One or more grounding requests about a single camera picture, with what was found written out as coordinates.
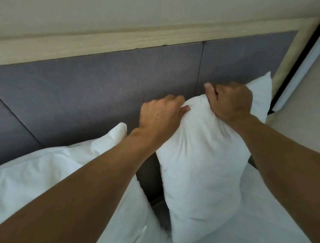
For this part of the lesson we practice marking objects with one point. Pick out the person's right hand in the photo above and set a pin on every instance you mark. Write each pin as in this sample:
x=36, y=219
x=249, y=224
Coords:
x=231, y=104

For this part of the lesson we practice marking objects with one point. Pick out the person's left hand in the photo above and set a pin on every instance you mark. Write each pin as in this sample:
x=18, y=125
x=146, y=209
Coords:
x=157, y=117

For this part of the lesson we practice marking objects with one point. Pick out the person's right thumb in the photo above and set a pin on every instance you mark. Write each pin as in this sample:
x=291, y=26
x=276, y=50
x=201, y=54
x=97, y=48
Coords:
x=209, y=90

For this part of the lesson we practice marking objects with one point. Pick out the person's left thumb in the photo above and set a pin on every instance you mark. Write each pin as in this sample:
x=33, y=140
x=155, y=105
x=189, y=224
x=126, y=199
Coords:
x=185, y=109

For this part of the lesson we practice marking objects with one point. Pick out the person's left forearm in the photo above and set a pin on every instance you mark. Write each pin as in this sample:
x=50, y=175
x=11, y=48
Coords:
x=82, y=190

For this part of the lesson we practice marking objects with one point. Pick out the person's right forearm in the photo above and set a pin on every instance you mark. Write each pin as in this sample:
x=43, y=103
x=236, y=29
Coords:
x=282, y=170

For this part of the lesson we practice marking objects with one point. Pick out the black trim strip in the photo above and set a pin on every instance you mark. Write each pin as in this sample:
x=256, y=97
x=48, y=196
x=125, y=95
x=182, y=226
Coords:
x=292, y=72

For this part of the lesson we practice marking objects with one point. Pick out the grey upholstered headboard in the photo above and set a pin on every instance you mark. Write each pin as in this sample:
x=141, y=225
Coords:
x=87, y=90

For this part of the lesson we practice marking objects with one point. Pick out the white bed sheet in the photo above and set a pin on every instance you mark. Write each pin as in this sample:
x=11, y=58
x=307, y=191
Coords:
x=260, y=215

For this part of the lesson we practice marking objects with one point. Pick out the light wooden headboard frame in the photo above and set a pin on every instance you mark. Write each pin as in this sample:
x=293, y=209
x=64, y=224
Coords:
x=105, y=42

